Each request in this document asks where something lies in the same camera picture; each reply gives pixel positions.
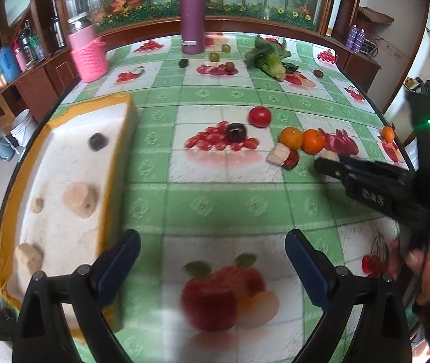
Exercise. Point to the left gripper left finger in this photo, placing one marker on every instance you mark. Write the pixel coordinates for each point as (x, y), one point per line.
(114, 265)

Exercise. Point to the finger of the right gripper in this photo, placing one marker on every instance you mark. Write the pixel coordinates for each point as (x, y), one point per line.
(348, 171)
(378, 168)

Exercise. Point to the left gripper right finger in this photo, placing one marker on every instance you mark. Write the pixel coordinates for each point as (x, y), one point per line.
(312, 267)

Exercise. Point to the bright orange mandarin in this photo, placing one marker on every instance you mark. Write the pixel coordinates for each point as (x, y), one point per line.
(313, 141)

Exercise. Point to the dark orange mandarin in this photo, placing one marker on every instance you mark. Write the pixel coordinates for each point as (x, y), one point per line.
(291, 137)

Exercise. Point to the large angular beige block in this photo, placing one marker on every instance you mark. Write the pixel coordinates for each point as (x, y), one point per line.
(29, 257)

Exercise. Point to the large round beige block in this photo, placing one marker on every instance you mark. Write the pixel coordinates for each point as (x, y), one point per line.
(81, 199)

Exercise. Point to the red tomato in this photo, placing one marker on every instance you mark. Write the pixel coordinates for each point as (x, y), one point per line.
(260, 117)

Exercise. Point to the dark plum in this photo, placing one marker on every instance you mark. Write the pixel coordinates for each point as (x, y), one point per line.
(236, 132)

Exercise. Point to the dark plum among blocks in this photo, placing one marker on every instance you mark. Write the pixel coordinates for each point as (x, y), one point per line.
(97, 141)

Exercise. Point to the red date fruit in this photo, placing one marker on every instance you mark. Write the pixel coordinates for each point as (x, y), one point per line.
(292, 161)

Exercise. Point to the person's right hand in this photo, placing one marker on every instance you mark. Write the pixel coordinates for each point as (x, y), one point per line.
(418, 262)

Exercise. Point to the small orange at edge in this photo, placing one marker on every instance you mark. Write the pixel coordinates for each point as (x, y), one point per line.
(387, 134)

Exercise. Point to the yellow-rimmed white tray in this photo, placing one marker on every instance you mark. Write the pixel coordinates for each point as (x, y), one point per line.
(63, 208)

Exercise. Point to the dark fruit far right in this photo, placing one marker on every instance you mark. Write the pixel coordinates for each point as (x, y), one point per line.
(318, 73)

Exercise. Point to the purple spray cans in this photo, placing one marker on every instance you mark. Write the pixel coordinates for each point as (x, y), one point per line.
(355, 39)

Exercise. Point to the green leafy cabbage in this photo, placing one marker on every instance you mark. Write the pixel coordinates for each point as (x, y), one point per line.
(269, 55)

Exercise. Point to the brown grape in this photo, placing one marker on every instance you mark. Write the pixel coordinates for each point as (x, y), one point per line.
(229, 66)

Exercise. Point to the green grape near bottle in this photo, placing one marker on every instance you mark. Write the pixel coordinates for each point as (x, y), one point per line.
(226, 48)

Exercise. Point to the green grape middle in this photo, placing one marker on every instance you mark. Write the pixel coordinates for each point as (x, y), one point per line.
(214, 57)

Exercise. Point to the dark olive fruit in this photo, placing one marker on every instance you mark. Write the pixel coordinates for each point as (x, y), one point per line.
(183, 63)

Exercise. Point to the pink knit-sleeved jar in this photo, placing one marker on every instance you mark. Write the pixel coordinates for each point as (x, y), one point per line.
(88, 53)

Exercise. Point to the blue plastic jug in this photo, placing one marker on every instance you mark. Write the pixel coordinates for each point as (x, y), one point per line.
(9, 65)

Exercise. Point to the pink water bottle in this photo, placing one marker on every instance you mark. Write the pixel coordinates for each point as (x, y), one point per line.
(21, 58)

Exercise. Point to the purple thermos bottle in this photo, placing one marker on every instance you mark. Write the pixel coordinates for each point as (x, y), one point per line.
(192, 31)

